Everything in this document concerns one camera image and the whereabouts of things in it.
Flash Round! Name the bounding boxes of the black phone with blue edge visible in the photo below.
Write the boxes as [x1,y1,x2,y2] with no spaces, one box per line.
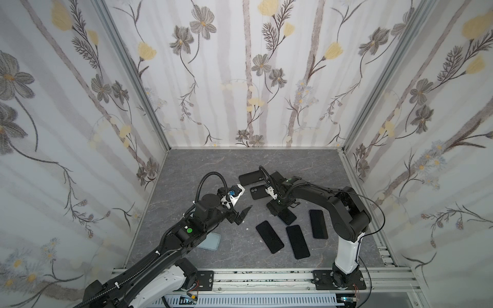
[277,209,297,226]

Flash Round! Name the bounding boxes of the black phone case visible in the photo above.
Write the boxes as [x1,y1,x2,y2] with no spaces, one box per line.
[239,170,285,186]
[250,185,270,200]

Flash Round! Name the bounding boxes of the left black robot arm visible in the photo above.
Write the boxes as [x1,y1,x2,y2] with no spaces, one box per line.
[78,171,250,307]

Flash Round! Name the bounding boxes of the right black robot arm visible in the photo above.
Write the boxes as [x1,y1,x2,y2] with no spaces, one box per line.
[265,179,372,290]

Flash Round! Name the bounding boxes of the lower translucent green case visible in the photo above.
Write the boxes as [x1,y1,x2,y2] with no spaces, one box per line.
[197,232,221,251]

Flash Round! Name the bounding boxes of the left black phone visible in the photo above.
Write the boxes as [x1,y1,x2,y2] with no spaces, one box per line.
[255,221,285,254]

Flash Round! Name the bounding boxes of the right black phone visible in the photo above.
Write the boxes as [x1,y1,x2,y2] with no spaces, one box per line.
[309,209,328,239]

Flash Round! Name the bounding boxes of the middle black phone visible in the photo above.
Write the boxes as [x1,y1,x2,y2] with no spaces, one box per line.
[286,225,310,260]

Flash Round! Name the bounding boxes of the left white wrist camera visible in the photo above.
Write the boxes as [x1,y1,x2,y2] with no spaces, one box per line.
[221,184,245,210]

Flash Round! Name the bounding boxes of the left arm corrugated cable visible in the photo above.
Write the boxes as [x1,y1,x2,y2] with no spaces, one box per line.
[194,171,230,205]

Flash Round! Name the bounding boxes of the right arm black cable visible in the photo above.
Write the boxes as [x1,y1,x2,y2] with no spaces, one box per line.
[338,188,386,308]

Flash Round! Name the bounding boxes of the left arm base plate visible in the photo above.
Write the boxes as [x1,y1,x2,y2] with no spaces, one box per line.
[181,270,214,292]

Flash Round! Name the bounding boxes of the white perforated cable duct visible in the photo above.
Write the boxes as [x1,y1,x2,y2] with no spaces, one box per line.
[147,293,344,307]

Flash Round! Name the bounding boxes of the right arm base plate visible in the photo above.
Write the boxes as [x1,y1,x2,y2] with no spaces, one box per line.
[313,269,367,291]

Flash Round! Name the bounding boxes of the aluminium mounting rail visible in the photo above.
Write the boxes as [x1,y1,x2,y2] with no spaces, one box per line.
[103,267,421,296]

